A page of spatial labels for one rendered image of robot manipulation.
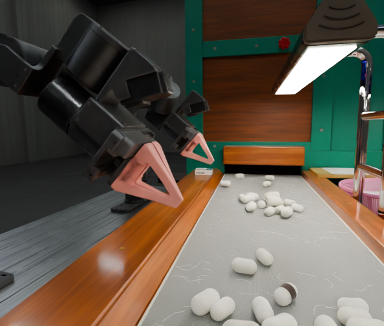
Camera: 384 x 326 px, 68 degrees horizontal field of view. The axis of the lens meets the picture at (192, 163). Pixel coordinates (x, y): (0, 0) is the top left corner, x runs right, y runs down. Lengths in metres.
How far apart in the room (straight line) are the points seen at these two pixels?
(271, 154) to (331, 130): 0.25
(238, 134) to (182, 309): 0.91
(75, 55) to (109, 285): 0.26
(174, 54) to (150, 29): 1.22
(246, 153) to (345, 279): 0.74
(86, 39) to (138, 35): 10.77
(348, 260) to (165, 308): 0.28
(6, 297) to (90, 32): 0.43
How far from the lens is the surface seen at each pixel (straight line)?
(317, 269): 0.46
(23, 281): 0.63
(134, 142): 0.30
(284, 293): 0.36
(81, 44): 0.36
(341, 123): 1.22
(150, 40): 10.89
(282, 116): 1.18
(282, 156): 1.11
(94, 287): 0.36
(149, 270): 0.40
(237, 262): 0.42
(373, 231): 0.57
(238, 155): 1.11
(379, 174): 0.68
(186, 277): 0.41
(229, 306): 0.34
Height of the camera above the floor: 0.94
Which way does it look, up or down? 8 degrees down
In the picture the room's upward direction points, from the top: 1 degrees counter-clockwise
